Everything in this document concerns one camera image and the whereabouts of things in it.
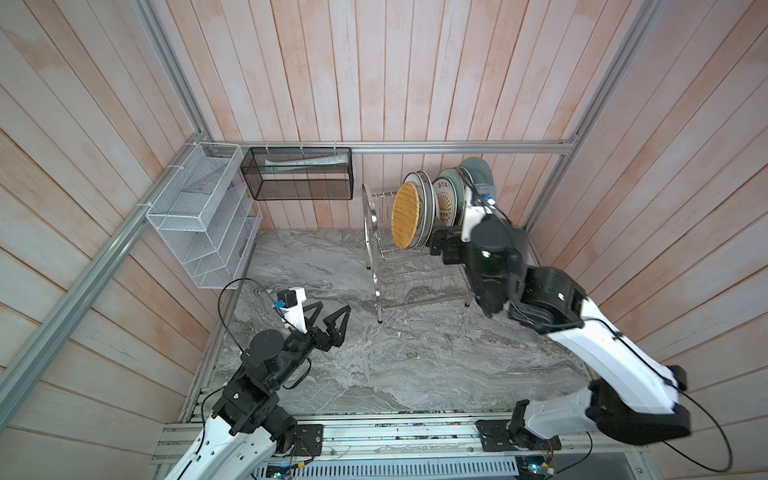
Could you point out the white plate black outline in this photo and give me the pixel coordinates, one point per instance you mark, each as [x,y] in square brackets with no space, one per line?
[419,239]

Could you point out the grey-green plate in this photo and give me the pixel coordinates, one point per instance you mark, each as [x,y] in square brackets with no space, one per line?
[481,175]

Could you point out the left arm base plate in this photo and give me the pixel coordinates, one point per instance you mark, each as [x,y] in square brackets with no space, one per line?
[302,439]

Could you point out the chrome dish rack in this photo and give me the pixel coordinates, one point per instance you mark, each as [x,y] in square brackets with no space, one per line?
[404,278]

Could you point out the white wire shelf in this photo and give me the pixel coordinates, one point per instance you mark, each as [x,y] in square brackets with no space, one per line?
[206,219]

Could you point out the orange sunburst plate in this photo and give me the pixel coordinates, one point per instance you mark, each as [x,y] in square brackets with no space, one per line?
[446,200]

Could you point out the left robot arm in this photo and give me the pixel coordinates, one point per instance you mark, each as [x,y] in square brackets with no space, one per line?
[247,426]

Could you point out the yellow woven plate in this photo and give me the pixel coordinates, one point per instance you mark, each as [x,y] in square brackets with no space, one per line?
[404,215]

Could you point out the black mesh basket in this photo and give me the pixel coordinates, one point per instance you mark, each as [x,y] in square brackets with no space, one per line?
[298,173]

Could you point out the aluminium frame rail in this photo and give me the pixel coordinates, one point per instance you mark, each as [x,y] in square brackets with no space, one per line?
[418,147]

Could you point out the mint plate with flower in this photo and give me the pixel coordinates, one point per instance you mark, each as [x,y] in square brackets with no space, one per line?
[453,175]

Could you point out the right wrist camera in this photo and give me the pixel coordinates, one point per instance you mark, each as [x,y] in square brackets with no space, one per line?
[476,207]

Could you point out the white plate dark lettered rim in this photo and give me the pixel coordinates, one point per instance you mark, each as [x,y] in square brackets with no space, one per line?
[430,202]

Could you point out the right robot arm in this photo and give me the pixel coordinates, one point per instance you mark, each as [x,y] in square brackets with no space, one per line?
[634,400]

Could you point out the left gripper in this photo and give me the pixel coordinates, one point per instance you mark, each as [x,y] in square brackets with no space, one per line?
[330,321]

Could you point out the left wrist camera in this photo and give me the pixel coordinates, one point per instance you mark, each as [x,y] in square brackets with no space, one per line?
[290,306]

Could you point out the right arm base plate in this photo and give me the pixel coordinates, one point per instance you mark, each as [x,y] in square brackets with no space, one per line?
[495,436]

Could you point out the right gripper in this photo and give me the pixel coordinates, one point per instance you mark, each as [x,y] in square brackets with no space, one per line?
[455,245]

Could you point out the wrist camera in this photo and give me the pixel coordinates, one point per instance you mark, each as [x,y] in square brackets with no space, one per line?
[290,306]
[476,207]

